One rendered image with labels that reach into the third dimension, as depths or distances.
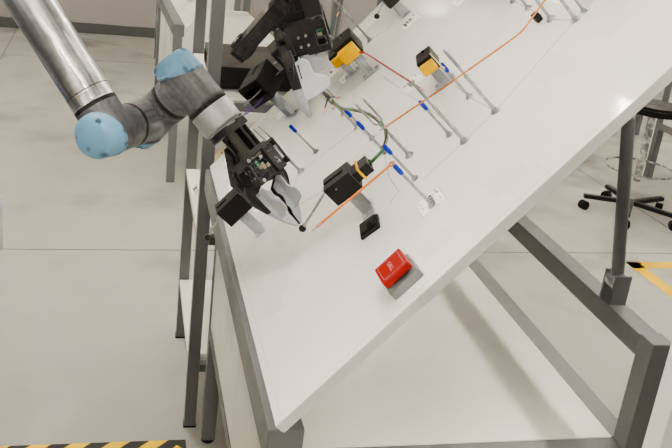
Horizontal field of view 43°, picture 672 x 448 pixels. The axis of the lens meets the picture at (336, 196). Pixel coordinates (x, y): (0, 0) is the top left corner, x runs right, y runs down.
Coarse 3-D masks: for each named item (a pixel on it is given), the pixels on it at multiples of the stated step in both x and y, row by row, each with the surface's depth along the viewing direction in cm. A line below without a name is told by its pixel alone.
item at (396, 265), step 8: (392, 256) 127; (400, 256) 126; (384, 264) 127; (392, 264) 126; (400, 264) 124; (408, 264) 123; (376, 272) 127; (384, 272) 126; (392, 272) 124; (400, 272) 124; (384, 280) 124; (392, 280) 124
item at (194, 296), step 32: (224, 0) 222; (192, 128) 288; (192, 160) 292; (192, 192) 271; (192, 224) 300; (192, 288) 251; (192, 320) 252; (192, 352) 256; (192, 384) 260; (192, 416) 264
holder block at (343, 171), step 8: (344, 168) 146; (328, 176) 149; (336, 176) 146; (344, 176) 145; (352, 176) 145; (328, 184) 146; (336, 184) 145; (344, 184) 145; (352, 184) 145; (360, 184) 146; (328, 192) 146; (336, 192) 146; (344, 192) 146; (352, 192) 146; (336, 200) 147; (344, 200) 147
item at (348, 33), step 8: (344, 32) 192; (352, 32) 192; (336, 40) 192; (344, 40) 188; (352, 40) 188; (360, 40) 194; (336, 48) 189; (360, 48) 189; (360, 56) 192; (360, 64) 195; (368, 64) 193; (368, 72) 196
